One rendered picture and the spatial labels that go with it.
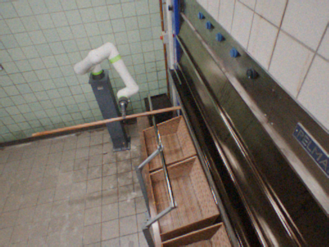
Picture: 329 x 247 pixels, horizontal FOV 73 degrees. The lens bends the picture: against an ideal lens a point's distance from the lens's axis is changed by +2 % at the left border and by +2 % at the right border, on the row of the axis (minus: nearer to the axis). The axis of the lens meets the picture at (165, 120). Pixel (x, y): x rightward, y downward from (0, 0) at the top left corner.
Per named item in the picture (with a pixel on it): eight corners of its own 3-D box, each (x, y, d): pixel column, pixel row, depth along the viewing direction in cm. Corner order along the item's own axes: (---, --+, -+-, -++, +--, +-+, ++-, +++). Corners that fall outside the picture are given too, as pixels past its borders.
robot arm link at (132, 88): (112, 63, 216) (110, 65, 206) (123, 57, 214) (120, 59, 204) (132, 94, 229) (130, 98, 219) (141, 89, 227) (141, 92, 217)
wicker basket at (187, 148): (183, 130, 265) (182, 114, 245) (196, 170, 224) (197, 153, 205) (143, 138, 261) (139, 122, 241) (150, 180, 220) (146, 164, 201)
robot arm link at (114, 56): (97, 47, 205) (103, 44, 195) (107, 42, 211) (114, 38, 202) (108, 65, 211) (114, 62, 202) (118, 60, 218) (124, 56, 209)
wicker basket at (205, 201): (196, 171, 224) (197, 154, 204) (218, 228, 184) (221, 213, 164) (150, 182, 219) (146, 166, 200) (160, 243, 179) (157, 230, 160)
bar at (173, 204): (160, 159, 307) (150, 92, 226) (184, 265, 217) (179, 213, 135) (138, 164, 305) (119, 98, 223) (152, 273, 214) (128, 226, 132)
